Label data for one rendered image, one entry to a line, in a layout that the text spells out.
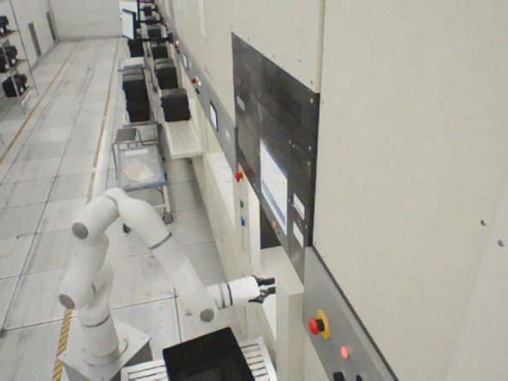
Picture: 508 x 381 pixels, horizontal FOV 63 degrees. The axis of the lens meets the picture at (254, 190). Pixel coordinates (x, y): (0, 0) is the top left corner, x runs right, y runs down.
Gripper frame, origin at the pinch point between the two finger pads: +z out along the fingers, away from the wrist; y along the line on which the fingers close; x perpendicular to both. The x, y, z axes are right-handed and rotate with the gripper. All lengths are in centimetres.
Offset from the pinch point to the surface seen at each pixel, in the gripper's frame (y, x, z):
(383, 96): 51, 83, 3
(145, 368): -13, -43, -50
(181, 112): -289, -30, -5
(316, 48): 26, 85, 2
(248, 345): -12.2, -43.3, -6.9
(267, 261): -50, -32, 13
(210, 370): -3.8, -42.0, -24.8
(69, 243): -227, -119, -123
